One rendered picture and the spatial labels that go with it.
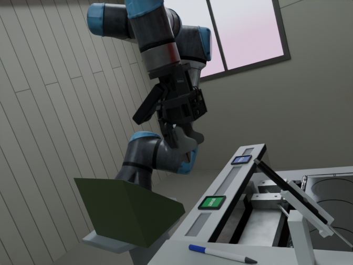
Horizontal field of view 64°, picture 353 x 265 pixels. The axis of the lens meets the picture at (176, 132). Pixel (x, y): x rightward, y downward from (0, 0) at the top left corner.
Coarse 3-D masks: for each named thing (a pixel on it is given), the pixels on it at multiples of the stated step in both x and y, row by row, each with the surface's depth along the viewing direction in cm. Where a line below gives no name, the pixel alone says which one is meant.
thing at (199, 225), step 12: (264, 144) 101; (252, 156) 93; (228, 168) 90; (240, 168) 88; (216, 180) 84; (228, 180) 82; (240, 180) 79; (216, 192) 77; (228, 192) 74; (228, 204) 68; (192, 216) 68; (204, 216) 67; (216, 216) 65; (180, 228) 65; (192, 228) 64; (204, 228) 62; (192, 240) 59; (204, 240) 58
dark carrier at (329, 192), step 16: (336, 176) 77; (352, 176) 75; (320, 192) 72; (336, 192) 70; (352, 192) 68; (336, 208) 64; (352, 208) 63; (336, 224) 59; (352, 224) 58; (320, 240) 56; (336, 240) 55; (352, 240) 54
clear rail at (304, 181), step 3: (303, 177) 82; (306, 177) 82; (303, 180) 80; (306, 180) 80; (303, 183) 79; (306, 183) 79; (300, 186) 78; (303, 186) 77; (303, 189) 76; (288, 240) 59; (291, 240) 58; (288, 243) 58; (291, 243) 58; (288, 246) 57; (291, 246) 57
